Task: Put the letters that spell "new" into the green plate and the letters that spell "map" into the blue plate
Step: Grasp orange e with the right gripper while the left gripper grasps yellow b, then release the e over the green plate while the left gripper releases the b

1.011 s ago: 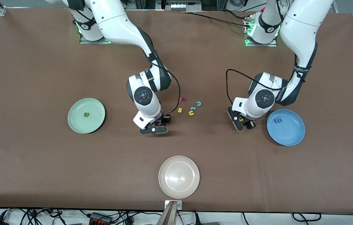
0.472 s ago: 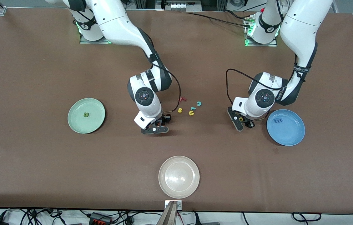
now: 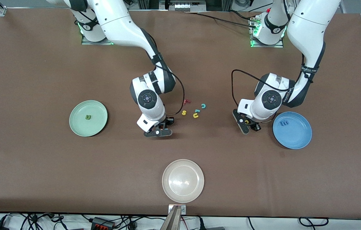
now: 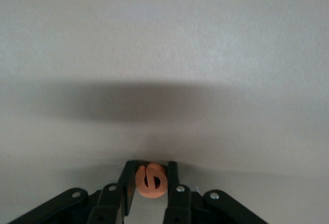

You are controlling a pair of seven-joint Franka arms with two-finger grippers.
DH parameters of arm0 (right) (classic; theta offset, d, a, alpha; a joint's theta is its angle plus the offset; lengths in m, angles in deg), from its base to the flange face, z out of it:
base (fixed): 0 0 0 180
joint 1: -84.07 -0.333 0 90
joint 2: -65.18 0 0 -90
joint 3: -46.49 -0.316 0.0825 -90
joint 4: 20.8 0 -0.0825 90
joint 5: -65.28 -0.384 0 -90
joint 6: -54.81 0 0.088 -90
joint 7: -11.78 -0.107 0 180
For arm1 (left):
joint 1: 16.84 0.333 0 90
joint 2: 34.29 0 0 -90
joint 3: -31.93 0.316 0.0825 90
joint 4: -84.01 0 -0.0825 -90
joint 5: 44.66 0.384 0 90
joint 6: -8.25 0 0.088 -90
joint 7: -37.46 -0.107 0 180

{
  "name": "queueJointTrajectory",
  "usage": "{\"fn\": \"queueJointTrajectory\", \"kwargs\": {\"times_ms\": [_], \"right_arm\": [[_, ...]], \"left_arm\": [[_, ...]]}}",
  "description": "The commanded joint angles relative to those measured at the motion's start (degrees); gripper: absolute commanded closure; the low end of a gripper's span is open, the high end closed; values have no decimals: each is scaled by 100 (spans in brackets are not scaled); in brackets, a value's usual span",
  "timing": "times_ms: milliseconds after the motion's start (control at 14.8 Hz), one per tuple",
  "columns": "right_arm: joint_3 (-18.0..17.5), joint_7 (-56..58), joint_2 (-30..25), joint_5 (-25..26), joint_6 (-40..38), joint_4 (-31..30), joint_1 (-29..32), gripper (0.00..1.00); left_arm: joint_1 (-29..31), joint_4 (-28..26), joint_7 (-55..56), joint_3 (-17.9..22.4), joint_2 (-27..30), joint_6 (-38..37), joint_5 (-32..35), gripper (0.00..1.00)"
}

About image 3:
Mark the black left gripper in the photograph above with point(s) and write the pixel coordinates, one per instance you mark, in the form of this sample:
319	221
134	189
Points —
256	126

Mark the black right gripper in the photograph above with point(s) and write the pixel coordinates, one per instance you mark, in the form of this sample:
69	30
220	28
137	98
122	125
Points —
168	121

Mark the blue foam letter m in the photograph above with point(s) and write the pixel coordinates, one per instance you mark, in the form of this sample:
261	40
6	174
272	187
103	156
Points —
284	123

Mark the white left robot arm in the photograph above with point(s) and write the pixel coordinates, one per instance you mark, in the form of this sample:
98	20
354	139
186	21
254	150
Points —
308	32

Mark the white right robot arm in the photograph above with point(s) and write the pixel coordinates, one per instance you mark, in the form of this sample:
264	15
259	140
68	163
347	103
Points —
119	22

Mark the red foam letter f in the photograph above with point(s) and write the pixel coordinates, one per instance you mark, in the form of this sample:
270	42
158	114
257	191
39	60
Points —
186	102

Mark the blue plate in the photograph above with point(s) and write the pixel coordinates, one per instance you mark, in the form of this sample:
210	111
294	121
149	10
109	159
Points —
295	135

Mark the beige plate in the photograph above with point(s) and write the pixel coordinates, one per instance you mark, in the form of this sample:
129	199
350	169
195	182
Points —
183	180

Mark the light green plate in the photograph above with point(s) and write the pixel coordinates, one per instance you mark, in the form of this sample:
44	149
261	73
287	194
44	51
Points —
84	127

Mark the black power strip red switches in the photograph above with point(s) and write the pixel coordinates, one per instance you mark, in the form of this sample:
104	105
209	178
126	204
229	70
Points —
98	221

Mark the grey control box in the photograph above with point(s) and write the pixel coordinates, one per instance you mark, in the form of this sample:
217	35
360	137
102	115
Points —
183	5

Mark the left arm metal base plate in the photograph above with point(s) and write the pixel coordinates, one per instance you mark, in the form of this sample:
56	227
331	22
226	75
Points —
278	45

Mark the small metal camera bracket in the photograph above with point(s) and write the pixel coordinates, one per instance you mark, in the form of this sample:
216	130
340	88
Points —
183	210

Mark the aluminium camera beam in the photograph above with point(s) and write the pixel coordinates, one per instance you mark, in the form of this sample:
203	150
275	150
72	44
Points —
172	222

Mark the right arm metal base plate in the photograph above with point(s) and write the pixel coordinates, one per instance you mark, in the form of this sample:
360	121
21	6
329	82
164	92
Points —
87	42

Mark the metal table corner bracket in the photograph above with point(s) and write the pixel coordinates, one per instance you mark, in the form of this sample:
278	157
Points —
0	11

